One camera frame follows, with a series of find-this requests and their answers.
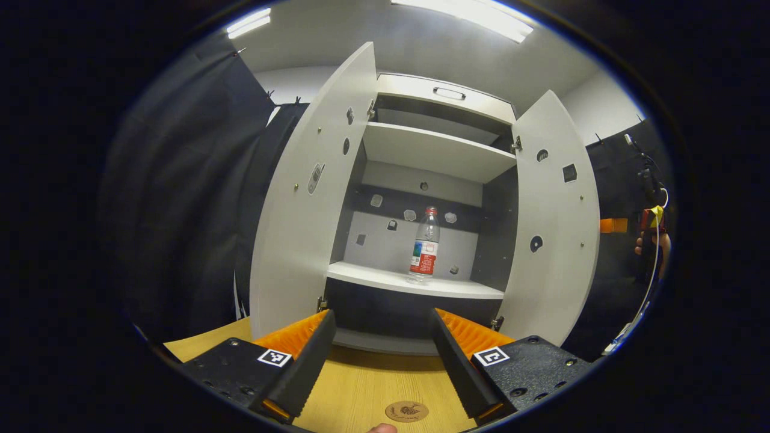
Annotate black backdrop cloth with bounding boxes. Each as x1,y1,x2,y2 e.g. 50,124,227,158
99,36,674,361

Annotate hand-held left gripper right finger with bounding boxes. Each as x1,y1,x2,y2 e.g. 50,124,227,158
430,308,593,425

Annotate long ceiling light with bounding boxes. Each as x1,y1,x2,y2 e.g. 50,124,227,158
226,7,273,40
391,0,536,44

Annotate clear plastic bottle red label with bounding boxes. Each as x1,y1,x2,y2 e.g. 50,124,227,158
408,206,441,284

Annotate white blue printed object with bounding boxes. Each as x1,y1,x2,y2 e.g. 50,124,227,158
603,301,653,355

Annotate round wooden coaster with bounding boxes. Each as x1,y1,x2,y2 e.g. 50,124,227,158
385,401,430,423

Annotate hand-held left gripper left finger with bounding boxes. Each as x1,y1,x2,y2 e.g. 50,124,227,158
180,309,337,425

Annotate white cabinet shelf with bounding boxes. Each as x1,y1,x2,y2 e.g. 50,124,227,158
362,122,518,184
327,260,505,300

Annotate white cabinet door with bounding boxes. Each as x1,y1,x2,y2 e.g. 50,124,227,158
249,41,378,340
496,90,601,347

